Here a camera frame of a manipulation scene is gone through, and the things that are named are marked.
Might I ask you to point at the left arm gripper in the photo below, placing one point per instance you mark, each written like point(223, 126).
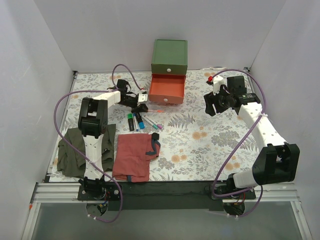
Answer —
point(136, 104)

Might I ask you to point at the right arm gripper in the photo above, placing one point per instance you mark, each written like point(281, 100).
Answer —
point(215, 102)

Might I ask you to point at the orange pen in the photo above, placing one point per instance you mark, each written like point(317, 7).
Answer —
point(155, 111)

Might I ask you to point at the teal cap white marker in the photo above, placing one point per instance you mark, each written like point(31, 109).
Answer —
point(150, 122)

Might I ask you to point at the red drawer box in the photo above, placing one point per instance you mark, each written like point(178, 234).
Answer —
point(167, 88)

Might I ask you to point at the green drawer box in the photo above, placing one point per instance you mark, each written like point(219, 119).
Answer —
point(170, 57)

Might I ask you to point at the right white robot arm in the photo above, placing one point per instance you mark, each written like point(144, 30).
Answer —
point(277, 161)

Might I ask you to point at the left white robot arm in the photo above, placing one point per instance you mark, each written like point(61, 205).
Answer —
point(93, 122)

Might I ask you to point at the green cap highlighter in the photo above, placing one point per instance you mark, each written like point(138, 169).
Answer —
point(130, 122)

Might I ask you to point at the blue cap thin marker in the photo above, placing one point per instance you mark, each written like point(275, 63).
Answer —
point(136, 124)

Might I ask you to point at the blue cap highlighter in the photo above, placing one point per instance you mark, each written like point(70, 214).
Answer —
point(140, 120)

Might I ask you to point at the pink cap white marker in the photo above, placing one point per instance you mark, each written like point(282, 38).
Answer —
point(156, 124)

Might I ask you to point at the floral patterned table mat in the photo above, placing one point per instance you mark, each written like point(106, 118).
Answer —
point(194, 145)

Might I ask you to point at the red folded shirt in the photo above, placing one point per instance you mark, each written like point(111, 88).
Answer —
point(133, 156)

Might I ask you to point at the olive green shirt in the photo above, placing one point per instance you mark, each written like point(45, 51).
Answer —
point(71, 164)

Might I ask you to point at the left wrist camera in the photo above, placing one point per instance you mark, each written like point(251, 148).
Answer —
point(142, 96)

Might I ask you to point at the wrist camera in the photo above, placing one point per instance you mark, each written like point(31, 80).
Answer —
point(142, 96)
point(216, 83)

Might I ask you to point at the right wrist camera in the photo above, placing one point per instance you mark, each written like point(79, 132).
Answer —
point(216, 83)

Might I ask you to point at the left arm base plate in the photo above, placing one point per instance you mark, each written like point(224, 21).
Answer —
point(98, 190)

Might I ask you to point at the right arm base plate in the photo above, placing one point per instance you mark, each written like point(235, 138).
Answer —
point(221, 191)

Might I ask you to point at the aluminium frame rail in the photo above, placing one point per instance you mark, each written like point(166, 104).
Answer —
point(165, 210)

